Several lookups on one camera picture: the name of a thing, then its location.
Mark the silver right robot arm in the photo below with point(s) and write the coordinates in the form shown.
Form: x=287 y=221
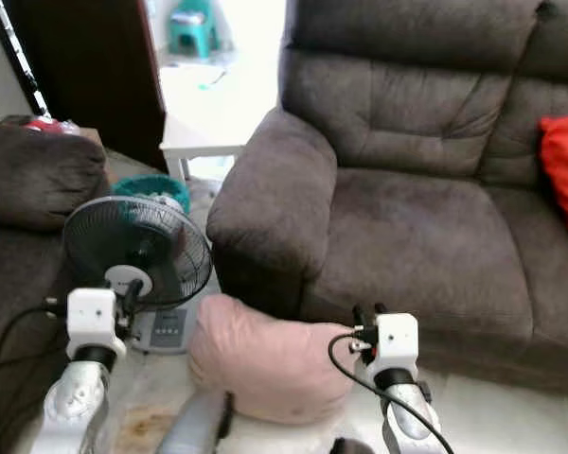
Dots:
x=402 y=421

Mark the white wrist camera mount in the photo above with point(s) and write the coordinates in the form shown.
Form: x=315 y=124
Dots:
x=92 y=317
x=398 y=340

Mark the white side table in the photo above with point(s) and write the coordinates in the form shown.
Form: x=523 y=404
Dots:
x=199 y=151

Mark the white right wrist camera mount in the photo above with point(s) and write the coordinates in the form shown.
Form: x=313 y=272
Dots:
x=398 y=340

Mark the pink pillow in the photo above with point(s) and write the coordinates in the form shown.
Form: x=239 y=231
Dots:
x=265 y=364

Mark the dark wooden door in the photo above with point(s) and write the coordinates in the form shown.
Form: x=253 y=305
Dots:
x=95 y=76

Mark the narrow louvred window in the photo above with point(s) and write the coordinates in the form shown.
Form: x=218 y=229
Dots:
x=19 y=57

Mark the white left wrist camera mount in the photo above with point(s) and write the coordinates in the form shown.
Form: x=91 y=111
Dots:
x=92 y=317

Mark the dark grey fabric long sofa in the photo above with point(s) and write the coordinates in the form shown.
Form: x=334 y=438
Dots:
x=19 y=284

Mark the green plastic stool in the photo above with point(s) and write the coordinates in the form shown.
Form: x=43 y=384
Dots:
x=194 y=33

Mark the green mesh basket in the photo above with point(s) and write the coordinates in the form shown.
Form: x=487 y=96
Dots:
x=133 y=186

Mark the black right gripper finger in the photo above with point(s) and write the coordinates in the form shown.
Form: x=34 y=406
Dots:
x=359 y=315
x=378 y=310

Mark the black electric fan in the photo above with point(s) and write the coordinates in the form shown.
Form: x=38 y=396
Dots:
x=130 y=279

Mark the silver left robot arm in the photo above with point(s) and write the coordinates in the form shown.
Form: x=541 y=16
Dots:
x=76 y=407

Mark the red pillow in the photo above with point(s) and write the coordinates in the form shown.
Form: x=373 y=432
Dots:
x=566 y=180

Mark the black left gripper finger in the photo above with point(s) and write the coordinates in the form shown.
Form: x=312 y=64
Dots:
x=135 y=298

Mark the red snack packet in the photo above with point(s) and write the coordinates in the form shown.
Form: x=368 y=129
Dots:
x=52 y=125

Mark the dark grey fabric loveseat sofa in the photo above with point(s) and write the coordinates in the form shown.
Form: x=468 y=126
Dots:
x=417 y=236

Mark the robot left leg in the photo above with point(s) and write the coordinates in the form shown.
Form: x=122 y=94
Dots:
x=194 y=430

